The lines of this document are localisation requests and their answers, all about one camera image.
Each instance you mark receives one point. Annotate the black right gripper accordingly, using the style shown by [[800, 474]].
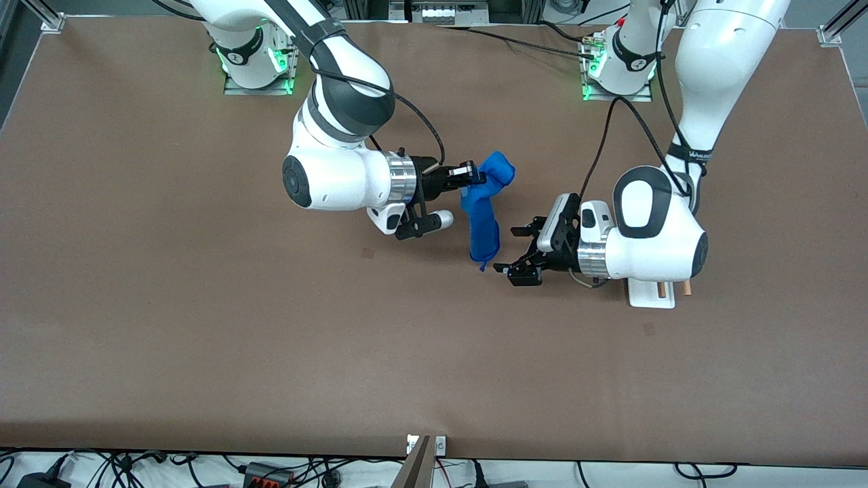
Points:
[[432, 177]]

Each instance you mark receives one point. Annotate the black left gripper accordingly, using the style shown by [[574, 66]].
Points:
[[560, 257]]

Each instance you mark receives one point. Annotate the blue cloth towel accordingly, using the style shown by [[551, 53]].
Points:
[[483, 230]]

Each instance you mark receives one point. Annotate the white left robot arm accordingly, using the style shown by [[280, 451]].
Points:
[[651, 251]]

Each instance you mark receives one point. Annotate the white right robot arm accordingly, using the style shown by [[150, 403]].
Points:
[[339, 179]]

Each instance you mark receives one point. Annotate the white rack with wooden rods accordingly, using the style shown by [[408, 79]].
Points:
[[647, 295]]

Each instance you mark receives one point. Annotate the white power strip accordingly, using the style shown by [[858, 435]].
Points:
[[447, 13]]

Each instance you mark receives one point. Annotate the grey metal pole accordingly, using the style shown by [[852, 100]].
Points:
[[415, 471]]

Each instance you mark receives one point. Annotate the black orange connector box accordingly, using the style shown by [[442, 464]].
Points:
[[268, 478]]

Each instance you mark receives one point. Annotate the black power adapter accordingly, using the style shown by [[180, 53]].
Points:
[[41, 482]]

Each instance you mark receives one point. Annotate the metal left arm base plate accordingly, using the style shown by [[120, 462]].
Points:
[[644, 97]]

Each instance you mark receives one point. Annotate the small metal table bracket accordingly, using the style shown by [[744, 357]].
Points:
[[441, 445]]

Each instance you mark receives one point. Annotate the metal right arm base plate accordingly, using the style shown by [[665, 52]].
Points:
[[234, 89]]

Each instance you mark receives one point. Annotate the aluminium corner bracket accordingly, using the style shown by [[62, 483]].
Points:
[[53, 24], [831, 34]]

